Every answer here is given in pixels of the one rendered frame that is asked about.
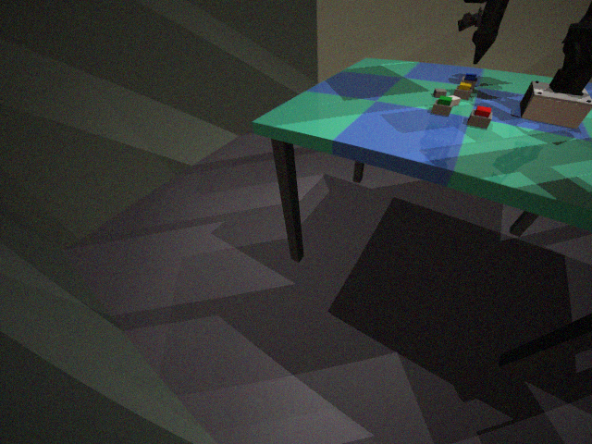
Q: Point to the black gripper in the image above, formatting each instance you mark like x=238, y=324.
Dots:
x=487, y=32

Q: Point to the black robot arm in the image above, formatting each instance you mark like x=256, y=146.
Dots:
x=576, y=72

